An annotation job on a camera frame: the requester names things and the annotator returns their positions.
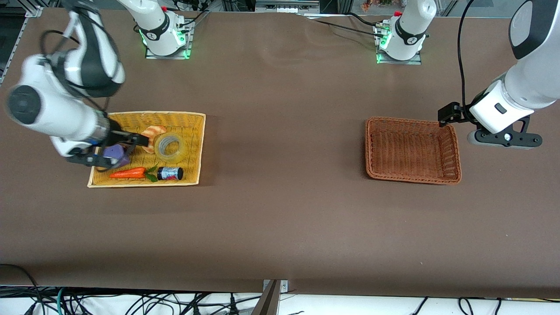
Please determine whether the clear yellowish tape roll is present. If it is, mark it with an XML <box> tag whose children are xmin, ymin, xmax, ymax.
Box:
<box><xmin>154</xmin><ymin>133</ymin><xmax>189</xmax><ymax>159</ymax></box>

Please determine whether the toy croissant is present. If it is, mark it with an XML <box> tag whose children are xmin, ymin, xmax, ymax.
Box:
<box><xmin>141</xmin><ymin>126</ymin><xmax>168</xmax><ymax>154</ymax></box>

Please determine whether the purple block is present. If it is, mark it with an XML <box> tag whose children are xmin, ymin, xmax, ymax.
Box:
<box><xmin>103</xmin><ymin>145</ymin><xmax>131</xmax><ymax>169</ymax></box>

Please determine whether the orange toy carrot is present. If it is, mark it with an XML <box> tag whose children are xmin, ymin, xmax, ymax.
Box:
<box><xmin>109</xmin><ymin>165</ymin><xmax>159</xmax><ymax>183</ymax></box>

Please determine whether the small can with black lid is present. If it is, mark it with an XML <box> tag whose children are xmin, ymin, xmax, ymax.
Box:
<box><xmin>157</xmin><ymin>167</ymin><xmax>184</xmax><ymax>181</ymax></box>

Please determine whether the brown wicker basket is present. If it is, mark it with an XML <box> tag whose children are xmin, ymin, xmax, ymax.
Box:
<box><xmin>365</xmin><ymin>116</ymin><xmax>462</xmax><ymax>185</ymax></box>

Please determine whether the yellow wicker basket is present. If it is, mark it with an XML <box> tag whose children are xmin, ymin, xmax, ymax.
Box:
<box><xmin>87</xmin><ymin>111</ymin><xmax>206</xmax><ymax>189</ymax></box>

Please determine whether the grey metal equipment box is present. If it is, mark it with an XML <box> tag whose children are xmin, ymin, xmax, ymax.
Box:
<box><xmin>255</xmin><ymin>0</ymin><xmax>322</xmax><ymax>14</ymax></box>

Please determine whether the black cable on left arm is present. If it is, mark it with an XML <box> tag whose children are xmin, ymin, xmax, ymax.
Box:
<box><xmin>457</xmin><ymin>0</ymin><xmax>476</xmax><ymax>108</ymax></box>

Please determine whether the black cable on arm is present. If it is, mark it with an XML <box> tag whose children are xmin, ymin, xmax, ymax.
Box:
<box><xmin>457</xmin><ymin>0</ymin><xmax>476</xmax><ymax>108</ymax></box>
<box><xmin>39</xmin><ymin>13</ymin><xmax>124</xmax><ymax>114</ymax></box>

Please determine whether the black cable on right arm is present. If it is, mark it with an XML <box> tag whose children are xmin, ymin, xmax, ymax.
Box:
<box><xmin>39</xmin><ymin>13</ymin><xmax>124</xmax><ymax>114</ymax></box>

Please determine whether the aluminium frame rail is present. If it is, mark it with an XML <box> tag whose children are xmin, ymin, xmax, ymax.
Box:
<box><xmin>0</xmin><ymin>5</ymin><xmax>43</xmax><ymax>84</ymax></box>

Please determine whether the grey metal clamp bracket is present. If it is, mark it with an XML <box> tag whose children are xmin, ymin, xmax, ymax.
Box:
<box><xmin>262</xmin><ymin>279</ymin><xmax>290</xmax><ymax>294</ymax></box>

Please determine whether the dark metal stand post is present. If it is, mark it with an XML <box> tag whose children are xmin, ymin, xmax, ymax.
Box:
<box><xmin>251</xmin><ymin>280</ymin><xmax>282</xmax><ymax>315</ymax></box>

